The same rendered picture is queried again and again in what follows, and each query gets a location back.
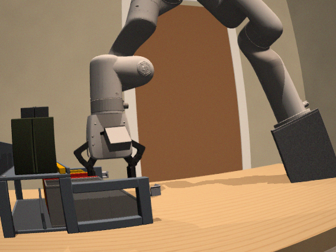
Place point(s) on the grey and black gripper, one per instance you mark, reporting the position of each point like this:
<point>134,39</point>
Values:
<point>96,145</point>

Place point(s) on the red bin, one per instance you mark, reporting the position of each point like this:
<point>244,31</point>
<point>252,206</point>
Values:
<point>77,175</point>

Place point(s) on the yellow long thin bar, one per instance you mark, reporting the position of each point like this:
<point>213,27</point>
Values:
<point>61,169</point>

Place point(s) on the dark grey metal shelf frame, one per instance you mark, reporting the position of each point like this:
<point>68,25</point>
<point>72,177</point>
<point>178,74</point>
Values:
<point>30,217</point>

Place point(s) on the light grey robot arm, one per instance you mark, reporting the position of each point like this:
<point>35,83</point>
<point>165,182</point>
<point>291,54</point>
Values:
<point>119,70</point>

